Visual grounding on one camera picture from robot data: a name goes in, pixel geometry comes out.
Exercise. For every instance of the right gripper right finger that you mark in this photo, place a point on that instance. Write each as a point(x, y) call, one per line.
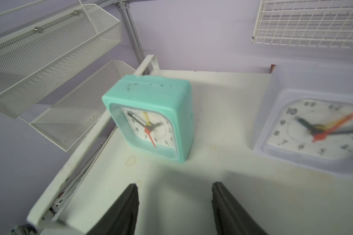
point(230, 217)

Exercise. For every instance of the white wire wall basket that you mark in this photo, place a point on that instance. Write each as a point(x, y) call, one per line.
point(326, 24)

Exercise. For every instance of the white mesh two-tier wall rack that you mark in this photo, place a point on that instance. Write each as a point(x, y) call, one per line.
point(38, 59)

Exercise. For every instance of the brown wooden step stand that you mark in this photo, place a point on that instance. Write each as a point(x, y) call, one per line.
point(272, 68)

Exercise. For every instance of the aluminium frame rail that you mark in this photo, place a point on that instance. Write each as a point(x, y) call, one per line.
point(127, 21)

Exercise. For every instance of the mint square clock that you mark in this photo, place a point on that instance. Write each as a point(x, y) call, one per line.
point(154, 114)

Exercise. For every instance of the lavender square alarm clock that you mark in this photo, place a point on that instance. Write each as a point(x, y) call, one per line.
point(306, 117)

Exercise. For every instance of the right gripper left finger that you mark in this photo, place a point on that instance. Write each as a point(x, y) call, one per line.
point(121, 217)

